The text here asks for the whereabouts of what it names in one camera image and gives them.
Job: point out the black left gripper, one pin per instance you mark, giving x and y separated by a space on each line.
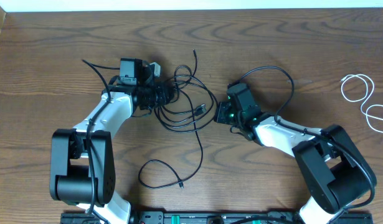
164 95

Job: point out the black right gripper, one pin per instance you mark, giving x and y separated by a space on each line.
220 111

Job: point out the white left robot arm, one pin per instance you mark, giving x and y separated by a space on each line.
82 169

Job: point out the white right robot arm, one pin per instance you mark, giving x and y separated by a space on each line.
335 172

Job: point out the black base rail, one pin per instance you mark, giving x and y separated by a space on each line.
159 217

